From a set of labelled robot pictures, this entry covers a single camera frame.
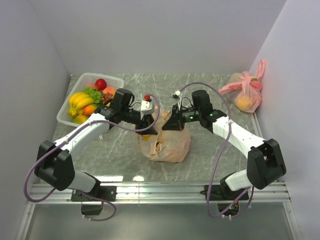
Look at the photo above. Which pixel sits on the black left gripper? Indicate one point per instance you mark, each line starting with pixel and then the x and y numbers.
pixel 146 121

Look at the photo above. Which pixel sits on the pink tied fruit bag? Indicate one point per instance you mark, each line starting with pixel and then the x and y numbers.
pixel 244 89

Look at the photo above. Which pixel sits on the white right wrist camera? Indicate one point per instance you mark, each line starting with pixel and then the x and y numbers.
pixel 176 95

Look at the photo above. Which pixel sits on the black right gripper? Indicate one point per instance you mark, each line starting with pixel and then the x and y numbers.
pixel 175 122

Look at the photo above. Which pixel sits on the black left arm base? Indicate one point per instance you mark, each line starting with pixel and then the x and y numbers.
pixel 92 203

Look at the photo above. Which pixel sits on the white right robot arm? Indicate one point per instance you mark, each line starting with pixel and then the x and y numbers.
pixel 265 162

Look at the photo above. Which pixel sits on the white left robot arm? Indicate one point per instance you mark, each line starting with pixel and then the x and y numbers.
pixel 55 163

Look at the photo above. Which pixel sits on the fake green grape bunch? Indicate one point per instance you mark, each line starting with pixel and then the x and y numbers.
pixel 94 94

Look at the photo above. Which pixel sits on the aluminium table edge rail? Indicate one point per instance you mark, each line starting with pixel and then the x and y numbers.
pixel 162 211

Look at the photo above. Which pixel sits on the fake mango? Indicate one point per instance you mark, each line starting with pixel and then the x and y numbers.
pixel 90 109

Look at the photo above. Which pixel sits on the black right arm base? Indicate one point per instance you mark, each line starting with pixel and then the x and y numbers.
pixel 219 194

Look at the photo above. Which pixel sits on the fake yellow banana bunch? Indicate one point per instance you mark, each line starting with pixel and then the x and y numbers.
pixel 77 102

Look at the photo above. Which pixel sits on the white plastic fruit basket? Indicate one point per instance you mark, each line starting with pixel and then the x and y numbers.
pixel 62 115

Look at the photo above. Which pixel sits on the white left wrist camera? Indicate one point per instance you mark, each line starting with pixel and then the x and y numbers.
pixel 146 108

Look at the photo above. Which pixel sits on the fake peach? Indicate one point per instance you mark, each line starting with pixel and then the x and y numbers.
pixel 109 89

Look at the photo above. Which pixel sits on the translucent orange plastic bag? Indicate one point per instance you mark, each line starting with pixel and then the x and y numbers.
pixel 168 146

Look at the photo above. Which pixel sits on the fake red apple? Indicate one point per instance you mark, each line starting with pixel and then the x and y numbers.
pixel 100 84

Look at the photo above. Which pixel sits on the fake small red grapes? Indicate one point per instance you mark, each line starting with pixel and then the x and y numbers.
pixel 107 96

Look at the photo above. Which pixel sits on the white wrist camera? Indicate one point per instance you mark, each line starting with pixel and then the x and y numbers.
pixel 146 108
pixel 176 95

